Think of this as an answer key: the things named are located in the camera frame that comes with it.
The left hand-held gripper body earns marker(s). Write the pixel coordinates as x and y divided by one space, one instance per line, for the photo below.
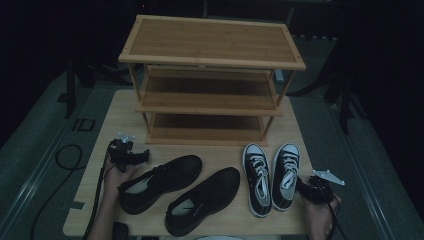
121 155

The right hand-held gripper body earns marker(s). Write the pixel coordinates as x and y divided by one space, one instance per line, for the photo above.
320 193

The black leather shoe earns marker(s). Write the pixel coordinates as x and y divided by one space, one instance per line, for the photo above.
173 173
213 186

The black canvas sneaker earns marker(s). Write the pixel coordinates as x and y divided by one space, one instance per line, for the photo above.
289 150
255 150

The wooden shoe rack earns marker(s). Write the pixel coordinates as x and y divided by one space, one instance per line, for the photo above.
206 40

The person's right hand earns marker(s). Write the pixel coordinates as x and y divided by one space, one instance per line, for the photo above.
321 218

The person's left hand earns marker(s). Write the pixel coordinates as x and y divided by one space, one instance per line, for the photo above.
115 181

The dark rounded object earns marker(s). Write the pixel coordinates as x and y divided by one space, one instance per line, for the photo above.
120 231

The black metal stand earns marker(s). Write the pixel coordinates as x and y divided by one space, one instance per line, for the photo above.
70 93
345 110

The small grey object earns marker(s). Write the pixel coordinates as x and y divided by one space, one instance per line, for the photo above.
279 76

